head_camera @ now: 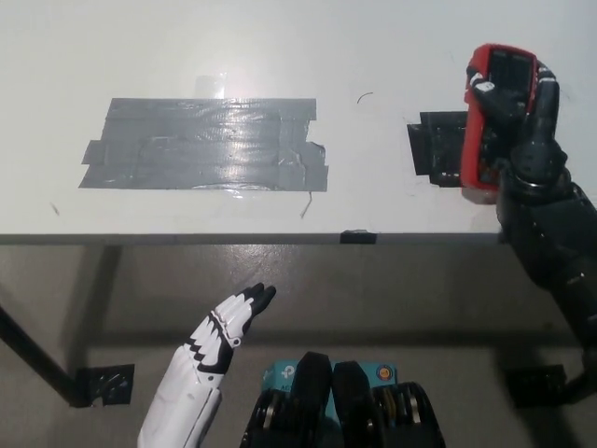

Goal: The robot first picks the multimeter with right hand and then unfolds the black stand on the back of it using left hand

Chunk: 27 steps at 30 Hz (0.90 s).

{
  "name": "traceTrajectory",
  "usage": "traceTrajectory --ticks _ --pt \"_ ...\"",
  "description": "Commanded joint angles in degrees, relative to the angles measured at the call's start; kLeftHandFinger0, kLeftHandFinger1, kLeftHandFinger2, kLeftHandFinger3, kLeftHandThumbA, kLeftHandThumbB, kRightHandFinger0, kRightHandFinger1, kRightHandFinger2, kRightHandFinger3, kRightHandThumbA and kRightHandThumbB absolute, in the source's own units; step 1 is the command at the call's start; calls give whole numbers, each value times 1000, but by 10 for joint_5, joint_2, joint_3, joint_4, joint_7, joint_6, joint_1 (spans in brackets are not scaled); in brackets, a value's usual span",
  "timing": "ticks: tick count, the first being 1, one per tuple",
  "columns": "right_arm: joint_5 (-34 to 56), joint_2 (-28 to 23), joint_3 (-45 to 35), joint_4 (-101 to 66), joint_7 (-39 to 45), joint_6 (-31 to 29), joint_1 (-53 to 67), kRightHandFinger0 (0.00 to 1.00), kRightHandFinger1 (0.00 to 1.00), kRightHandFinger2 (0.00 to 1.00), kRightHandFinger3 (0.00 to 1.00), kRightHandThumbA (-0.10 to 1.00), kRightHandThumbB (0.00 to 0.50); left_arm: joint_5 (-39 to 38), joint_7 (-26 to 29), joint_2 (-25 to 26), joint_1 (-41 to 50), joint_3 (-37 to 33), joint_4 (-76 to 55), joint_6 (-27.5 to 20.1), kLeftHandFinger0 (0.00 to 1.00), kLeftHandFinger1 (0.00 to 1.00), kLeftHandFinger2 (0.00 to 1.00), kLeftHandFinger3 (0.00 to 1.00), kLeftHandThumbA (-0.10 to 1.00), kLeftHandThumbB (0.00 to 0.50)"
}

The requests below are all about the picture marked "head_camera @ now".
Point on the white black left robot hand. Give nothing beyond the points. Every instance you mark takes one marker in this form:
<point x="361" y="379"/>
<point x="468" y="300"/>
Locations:
<point x="196" y="364"/>

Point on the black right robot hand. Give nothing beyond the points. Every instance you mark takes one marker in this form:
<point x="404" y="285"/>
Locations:
<point x="536" y="154"/>

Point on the red digital multimeter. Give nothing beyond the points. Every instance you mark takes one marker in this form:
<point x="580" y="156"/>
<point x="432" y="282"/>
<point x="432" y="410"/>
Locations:
<point x="470" y="140"/>

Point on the black teal robot torso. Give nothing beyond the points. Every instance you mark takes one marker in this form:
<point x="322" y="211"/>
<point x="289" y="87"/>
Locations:
<point x="345" y="410"/>

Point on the black table leg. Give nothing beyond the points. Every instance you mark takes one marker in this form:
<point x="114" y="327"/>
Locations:
<point x="32" y="354"/>

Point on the small black tape strip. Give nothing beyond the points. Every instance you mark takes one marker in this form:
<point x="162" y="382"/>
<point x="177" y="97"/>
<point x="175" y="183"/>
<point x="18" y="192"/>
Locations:
<point x="358" y="237"/>

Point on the grey duct tape patch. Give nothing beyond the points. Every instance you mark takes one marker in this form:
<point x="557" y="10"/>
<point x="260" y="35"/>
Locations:
<point x="186" y="144"/>

